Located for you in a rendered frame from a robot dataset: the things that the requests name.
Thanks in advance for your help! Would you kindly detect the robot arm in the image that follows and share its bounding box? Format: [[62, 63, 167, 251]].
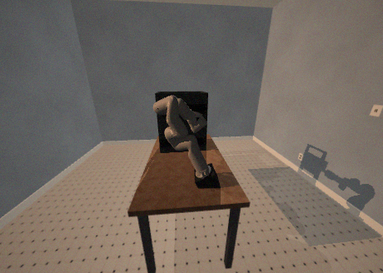
[[153, 96, 211, 179]]

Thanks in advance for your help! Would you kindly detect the black open-frame rack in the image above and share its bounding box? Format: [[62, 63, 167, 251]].
[[155, 92, 208, 153]]

